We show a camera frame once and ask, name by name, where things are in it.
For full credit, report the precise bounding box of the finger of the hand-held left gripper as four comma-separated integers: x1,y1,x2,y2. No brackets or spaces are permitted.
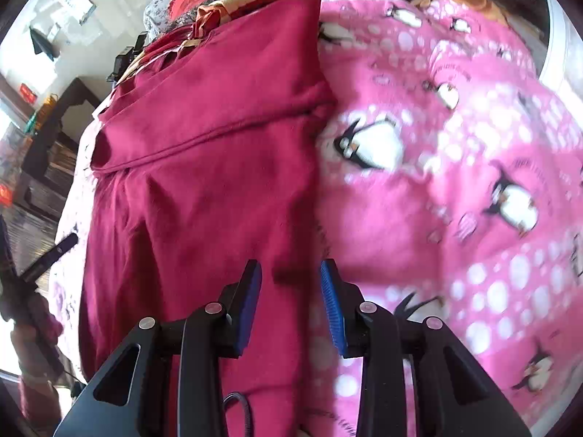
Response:
18,232,79,283

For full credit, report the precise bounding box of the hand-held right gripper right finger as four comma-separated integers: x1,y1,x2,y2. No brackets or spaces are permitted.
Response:
319,259,533,437

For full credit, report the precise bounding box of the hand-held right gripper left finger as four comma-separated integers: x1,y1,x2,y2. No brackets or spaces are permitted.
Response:
54,259,264,437

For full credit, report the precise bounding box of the dark red garment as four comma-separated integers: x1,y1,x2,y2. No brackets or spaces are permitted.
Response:
78,0,340,437

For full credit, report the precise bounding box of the person's left forearm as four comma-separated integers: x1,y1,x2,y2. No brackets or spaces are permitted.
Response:
10,323,62,437

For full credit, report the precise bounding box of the person's left hand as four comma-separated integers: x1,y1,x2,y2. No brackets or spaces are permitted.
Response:
27,296,64,344

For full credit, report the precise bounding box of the pink penguin print blanket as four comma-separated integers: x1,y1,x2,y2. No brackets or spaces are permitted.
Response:
48,0,583,437

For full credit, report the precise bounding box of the dark wooden table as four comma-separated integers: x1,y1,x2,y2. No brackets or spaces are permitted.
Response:
20,77,103,219

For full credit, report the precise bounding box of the dark hanging cloth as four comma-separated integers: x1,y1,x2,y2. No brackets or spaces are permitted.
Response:
28,26,58,60

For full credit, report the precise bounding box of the floral pillow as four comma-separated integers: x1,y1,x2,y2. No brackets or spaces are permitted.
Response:
143,0,219,37

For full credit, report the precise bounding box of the black cable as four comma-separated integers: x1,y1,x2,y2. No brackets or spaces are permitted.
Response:
222,392,252,437

